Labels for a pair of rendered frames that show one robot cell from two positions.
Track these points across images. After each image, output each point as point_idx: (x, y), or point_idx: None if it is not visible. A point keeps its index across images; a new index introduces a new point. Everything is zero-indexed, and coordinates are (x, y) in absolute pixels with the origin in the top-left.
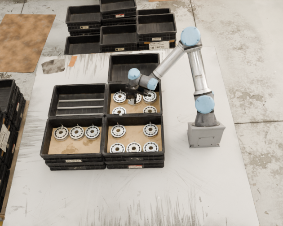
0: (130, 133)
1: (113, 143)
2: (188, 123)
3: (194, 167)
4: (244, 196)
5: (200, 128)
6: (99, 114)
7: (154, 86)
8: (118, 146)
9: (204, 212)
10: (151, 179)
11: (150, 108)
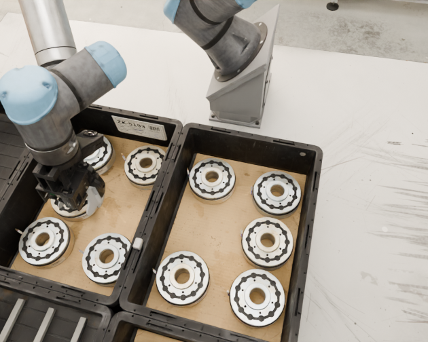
0: (198, 243)
1: (218, 308)
2: (214, 92)
3: (312, 132)
4: (391, 70)
5: (270, 47)
6: (76, 336)
7: (122, 58)
8: (248, 288)
9: (426, 144)
10: (329, 235)
11: (138, 159)
